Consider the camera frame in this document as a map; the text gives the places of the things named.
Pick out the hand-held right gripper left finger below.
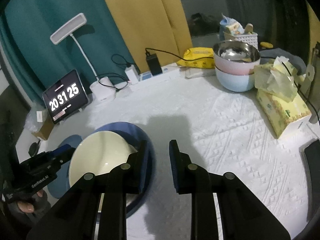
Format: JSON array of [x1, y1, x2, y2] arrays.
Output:
[[26, 140, 148, 240]]

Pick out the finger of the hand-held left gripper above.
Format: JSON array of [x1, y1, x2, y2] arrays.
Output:
[[51, 144, 75, 159], [50, 152, 73, 171]]

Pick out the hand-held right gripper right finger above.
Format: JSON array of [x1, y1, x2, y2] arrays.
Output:
[[169, 139, 292, 240]]

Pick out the blue plate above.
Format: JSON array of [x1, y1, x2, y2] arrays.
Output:
[[48, 134, 83, 198]]

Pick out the cream bowl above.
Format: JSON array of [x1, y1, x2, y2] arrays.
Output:
[[68, 131, 139, 189]]

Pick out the large blue bowl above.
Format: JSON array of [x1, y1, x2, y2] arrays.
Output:
[[91, 122, 157, 219]]

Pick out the person's left hand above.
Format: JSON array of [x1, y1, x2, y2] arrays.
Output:
[[7, 189, 50, 221]]

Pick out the black round object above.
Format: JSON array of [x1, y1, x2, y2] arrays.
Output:
[[29, 141, 42, 157]]

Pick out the cardboard box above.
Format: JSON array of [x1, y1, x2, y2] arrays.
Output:
[[37, 116, 54, 140]]

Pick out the clear plastic bag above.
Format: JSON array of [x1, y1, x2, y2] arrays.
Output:
[[25, 102, 40, 133]]

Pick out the tablet showing clock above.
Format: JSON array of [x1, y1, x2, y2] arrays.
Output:
[[42, 69, 88, 125]]

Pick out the white textured tablecloth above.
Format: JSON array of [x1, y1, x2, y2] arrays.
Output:
[[15, 77, 315, 240]]

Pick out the white power strip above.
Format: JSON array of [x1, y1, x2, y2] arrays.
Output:
[[130, 66, 181, 92]]

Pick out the white flat packet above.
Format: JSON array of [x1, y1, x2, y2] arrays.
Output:
[[185, 67, 217, 79]]

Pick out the white charger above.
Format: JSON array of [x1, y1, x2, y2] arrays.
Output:
[[125, 64, 140, 85]]

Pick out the light blue bowl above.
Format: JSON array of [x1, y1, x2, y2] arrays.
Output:
[[215, 67, 255, 92]]

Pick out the black charger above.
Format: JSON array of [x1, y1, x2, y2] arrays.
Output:
[[146, 54, 163, 76]]

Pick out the pink steel-lined bowl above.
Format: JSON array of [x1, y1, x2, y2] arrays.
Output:
[[212, 40, 261, 76]]

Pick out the yellow tissue pack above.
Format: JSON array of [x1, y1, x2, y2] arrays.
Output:
[[256, 89, 312, 140]]

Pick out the white desk lamp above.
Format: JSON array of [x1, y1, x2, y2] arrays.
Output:
[[50, 13, 117, 103]]

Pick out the crumpled yellow tissue packet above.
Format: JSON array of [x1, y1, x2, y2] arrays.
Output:
[[254, 56, 299, 103]]

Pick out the teal curtain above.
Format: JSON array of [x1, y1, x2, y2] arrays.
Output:
[[0, 0, 137, 105]]

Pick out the black flat device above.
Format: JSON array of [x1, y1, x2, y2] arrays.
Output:
[[300, 139, 320, 222]]

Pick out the white plastic basket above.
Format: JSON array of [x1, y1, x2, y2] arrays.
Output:
[[223, 31, 258, 43]]

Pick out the yellow curtain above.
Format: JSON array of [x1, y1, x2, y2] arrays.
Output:
[[96, 0, 193, 67], [304, 0, 320, 58]]

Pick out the grey cloth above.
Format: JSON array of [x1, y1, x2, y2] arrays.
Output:
[[260, 47, 308, 75]]

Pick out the beige flat object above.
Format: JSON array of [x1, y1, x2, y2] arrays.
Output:
[[301, 46, 316, 93]]

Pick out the glass sliding door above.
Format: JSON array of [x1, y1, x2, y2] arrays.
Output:
[[175, 0, 275, 43]]

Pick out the black lamp cable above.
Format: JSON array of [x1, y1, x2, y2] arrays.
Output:
[[98, 73, 130, 92]]

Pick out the black looped cable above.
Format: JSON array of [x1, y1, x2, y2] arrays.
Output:
[[111, 54, 135, 68]]

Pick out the black charger cable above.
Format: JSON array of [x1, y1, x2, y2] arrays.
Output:
[[145, 47, 190, 62]]

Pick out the thin black cable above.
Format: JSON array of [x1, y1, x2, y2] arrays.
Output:
[[281, 60, 320, 124]]

